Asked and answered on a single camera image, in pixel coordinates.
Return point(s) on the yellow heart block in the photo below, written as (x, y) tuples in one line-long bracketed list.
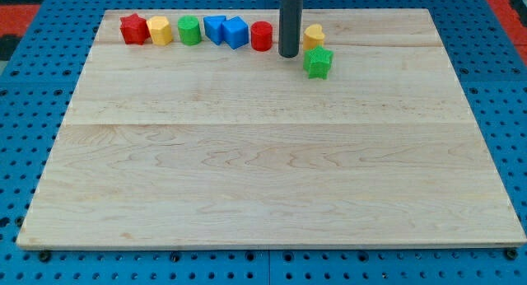
[(313, 36)]

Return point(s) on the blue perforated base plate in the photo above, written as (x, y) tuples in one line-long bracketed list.
[(38, 82)]

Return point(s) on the yellow hexagon block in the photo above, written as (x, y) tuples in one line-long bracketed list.
[(160, 30)]

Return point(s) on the red star block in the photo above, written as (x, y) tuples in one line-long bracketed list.
[(134, 29)]

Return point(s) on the light wooden board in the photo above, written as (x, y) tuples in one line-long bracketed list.
[(209, 148)]

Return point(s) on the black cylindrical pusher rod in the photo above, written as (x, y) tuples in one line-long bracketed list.
[(290, 12)]

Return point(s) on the blue cube block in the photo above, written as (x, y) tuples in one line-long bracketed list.
[(235, 32)]

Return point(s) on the green star block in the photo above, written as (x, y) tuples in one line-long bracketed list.
[(317, 62)]

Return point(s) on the red cylinder block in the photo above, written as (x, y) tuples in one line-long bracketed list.
[(261, 36)]

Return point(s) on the blue triangle block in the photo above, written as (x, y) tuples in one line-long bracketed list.
[(213, 28)]

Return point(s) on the green cylinder block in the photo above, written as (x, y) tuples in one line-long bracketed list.
[(189, 30)]

